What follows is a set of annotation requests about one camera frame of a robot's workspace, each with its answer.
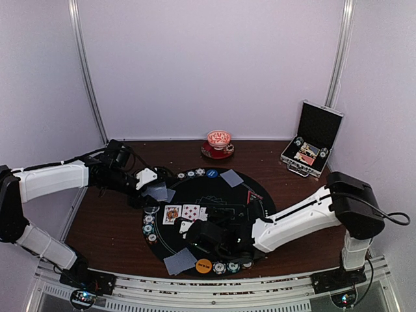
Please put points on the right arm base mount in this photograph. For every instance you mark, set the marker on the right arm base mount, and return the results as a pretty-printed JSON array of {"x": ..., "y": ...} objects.
[{"x": 341, "y": 284}]

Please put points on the left aluminium frame post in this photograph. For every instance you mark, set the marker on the left aluminium frame post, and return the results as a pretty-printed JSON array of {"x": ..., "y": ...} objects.
[{"x": 85, "y": 70}]

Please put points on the triangular all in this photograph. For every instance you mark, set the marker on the triangular all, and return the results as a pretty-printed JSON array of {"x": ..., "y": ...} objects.
[{"x": 252, "y": 196}]

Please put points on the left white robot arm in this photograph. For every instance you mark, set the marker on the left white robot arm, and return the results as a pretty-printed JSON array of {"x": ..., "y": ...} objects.
[{"x": 35, "y": 200}]

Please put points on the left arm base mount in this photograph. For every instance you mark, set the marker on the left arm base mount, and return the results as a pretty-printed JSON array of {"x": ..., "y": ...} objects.
[{"x": 89, "y": 284}]

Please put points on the aluminium poker case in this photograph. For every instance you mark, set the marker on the aluminium poker case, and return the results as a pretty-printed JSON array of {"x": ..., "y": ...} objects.
[{"x": 318, "y": 126}]

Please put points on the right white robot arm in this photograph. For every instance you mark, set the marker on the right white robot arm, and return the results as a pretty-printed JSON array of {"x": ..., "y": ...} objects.
[{"x": 343, "y": 201}]

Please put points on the red playing card deck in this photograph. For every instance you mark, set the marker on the red playing card deck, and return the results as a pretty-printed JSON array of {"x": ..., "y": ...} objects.
[{"x": 304, "y": 158}]

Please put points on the chip roll in case left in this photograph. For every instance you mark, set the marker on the chip roll in case left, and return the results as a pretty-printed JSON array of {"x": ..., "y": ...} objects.
[{"x": 298, "y": 141}]

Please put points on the chip roll in case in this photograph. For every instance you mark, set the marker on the chip roll in case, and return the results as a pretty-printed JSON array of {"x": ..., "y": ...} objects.
[
  {"x": 324, "y": 153},
  {"x": 298, "y": 141}
]

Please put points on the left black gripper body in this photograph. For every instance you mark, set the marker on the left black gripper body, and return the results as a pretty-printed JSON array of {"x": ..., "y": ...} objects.
[{"x": 115, "y": 182}]

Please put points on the aluminium frame post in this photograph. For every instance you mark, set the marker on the aluminium frame post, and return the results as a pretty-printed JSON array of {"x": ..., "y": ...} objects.
[
  {"x": 85, "y": 70},
  {"x": 341, "y": 53}
]

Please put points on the jack of hearts card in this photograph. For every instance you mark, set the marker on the jack of hearts card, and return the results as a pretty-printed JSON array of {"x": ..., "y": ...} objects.
[{"x": 171, "y": 213}]

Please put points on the eight of diamonds card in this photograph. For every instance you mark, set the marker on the eight of diamonds card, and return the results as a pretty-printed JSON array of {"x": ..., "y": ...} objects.
[{"x": 190, "y": 212}]

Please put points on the green chip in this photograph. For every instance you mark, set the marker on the green chip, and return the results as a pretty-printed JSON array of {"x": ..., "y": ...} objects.
[
  {"x": 148, "y": 229},
  {"x": 233, "y": 268},
  {"x": 191, "y": 174}
]

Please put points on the red patterned bowl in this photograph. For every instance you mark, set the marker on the red patterned bowl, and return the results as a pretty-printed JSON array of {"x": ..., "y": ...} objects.
[{"x": 218, "y": 139}]

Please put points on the card dealt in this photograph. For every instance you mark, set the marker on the card dealt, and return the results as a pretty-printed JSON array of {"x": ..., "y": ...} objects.
[
  {"x": 232, "y": 178},
  {"x": 180, "y": 262}
]

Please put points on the blue small blind button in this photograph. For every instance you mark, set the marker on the blue small blind button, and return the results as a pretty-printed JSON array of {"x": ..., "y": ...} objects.
[{"x": 211, "y": 173}]

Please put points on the right aluminium frame post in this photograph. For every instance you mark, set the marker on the right aluminium frame post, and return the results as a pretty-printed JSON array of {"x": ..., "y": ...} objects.
[{"x": 341, "y": 53}]

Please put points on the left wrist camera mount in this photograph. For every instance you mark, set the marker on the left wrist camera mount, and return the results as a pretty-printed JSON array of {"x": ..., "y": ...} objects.
[{"x": 144, "y": 177}]

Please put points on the orange big blind button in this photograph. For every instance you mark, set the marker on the orange big blind button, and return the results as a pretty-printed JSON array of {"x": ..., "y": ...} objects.
[{"x": 203, "y": 266}]

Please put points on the playing card deck in case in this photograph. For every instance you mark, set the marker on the playing card deck in case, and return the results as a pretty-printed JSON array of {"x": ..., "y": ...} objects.
[{"x": 309, "y": 150}]

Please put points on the ace of diamonds card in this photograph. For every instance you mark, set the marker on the ace of diamonds card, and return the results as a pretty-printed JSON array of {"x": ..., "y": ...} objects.
[{"x": 203, "y": 215}]

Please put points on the red floral saucer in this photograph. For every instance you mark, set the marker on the red floral saucer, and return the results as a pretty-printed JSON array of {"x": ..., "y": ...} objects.
[{"x": 217, "y": 154}]

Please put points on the chip roll in case right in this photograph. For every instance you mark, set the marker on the chip roll in case right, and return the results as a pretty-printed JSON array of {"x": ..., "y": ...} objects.
[{"x": 324, "y": 153}]

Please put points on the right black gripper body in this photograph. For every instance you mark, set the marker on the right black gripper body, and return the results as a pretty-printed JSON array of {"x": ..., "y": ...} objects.
[{"x": 221, "y": 217}]

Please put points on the round black poker mat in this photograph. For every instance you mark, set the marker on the round black poker mat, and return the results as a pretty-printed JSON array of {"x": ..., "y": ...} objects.
[{"x": 205, "y": 192}]

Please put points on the grey card deck box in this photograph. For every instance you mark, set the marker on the grey card deck box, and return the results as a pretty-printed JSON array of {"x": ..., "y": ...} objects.
[{"x": 159, "y": 192}]

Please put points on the clear dealer button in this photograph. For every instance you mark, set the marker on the clear dealer button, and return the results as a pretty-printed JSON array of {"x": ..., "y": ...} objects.
[{"x": 151, "y": 209}]

